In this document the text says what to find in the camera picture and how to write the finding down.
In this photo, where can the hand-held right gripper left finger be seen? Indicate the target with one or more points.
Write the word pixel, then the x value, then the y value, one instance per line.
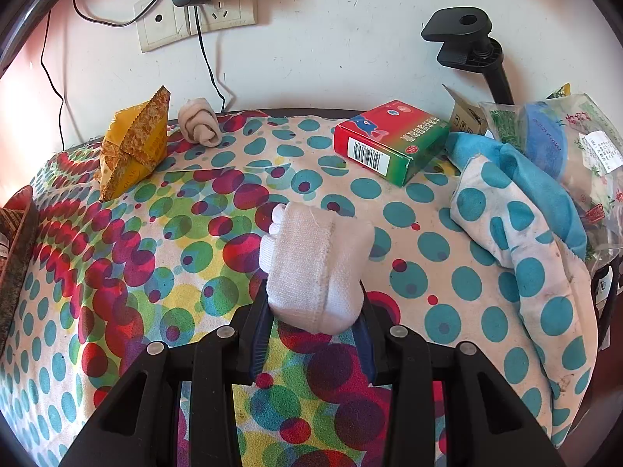
pixel 258 345

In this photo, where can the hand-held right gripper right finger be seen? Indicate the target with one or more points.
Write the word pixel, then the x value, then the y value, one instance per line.
pixel 365 350

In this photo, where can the white sock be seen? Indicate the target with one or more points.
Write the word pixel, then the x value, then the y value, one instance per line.
pixel 316 262

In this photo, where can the polka dot cloth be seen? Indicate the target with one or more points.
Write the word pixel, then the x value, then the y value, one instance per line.
pixel 194 233

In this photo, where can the red green medicine box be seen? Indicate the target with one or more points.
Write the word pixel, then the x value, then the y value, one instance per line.
pixel 389 141

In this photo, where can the beige rolled sock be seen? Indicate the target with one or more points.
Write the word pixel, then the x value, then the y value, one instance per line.
pixel 199 121

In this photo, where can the yellow snack packet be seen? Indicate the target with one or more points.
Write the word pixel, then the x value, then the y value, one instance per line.
pixel 136 146

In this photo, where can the brown snack packet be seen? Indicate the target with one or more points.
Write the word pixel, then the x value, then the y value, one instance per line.
pixel 17 262

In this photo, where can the small cardboard box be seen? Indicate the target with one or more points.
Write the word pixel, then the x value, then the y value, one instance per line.
pixel 465 112

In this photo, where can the clear plastic bag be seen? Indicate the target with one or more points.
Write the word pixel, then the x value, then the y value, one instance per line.
pixel 589 155

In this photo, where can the green yellow packet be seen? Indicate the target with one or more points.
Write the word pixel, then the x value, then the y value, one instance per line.
pixel 559 91

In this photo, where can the black clamp mount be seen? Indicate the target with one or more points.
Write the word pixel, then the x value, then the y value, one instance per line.
pixel 467 39

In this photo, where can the white wall power socket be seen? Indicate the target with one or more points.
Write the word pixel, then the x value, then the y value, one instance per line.
pixel 228 12

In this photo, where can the white wall outlet plate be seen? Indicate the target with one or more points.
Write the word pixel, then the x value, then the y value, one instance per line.
pixel 158 24

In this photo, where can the dark overhead frame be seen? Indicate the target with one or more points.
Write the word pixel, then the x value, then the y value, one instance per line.
pixel 24 5

